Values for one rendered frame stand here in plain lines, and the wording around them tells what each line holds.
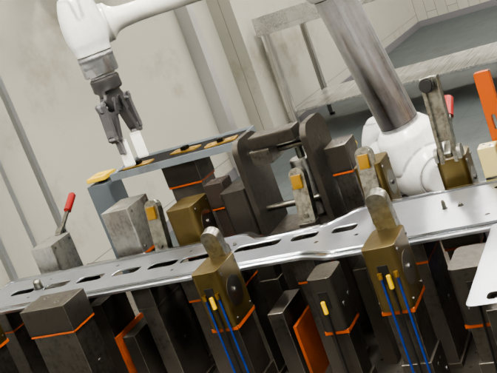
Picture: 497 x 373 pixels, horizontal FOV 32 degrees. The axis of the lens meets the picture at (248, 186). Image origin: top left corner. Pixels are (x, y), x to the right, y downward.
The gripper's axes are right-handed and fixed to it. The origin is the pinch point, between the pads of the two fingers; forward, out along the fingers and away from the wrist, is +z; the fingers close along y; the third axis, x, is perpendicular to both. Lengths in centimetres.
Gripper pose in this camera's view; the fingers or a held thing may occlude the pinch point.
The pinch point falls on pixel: (133, 150)
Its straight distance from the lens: 222.5
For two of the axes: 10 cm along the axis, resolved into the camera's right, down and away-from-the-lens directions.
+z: 3.4, 9.1, 2.3
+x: 8.6, -2.0, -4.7
